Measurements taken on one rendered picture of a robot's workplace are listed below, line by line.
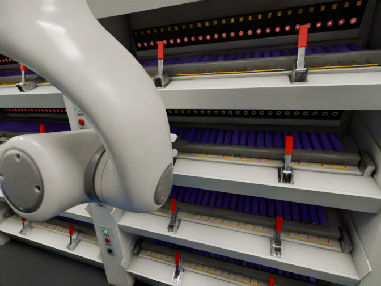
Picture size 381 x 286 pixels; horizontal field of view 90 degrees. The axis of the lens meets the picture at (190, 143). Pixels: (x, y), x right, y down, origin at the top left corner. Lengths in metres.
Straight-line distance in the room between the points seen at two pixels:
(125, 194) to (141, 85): 0.10
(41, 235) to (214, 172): 0.82
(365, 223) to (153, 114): 0.49
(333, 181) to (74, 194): 0.44
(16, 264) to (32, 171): 0.98
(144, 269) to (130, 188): 0.61
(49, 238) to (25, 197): 0.81
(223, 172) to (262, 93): 0.19
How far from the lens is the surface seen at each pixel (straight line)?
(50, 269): 1.07
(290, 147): 0.43
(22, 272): 1.13
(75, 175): 0.21
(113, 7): 0.50
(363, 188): 0.48
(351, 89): 0.40
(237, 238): 0.56
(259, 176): 0.44
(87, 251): 0.90
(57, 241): 1.01
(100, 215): 0.69
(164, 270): 0.75
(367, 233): 0.55
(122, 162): 0.16
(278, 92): 0.38
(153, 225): 0.61
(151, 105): 0.17
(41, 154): 0.21
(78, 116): 0.57
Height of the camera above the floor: 0.69
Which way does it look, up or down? 18 degrees down
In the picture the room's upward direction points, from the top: 2 degrees counter-clockwise
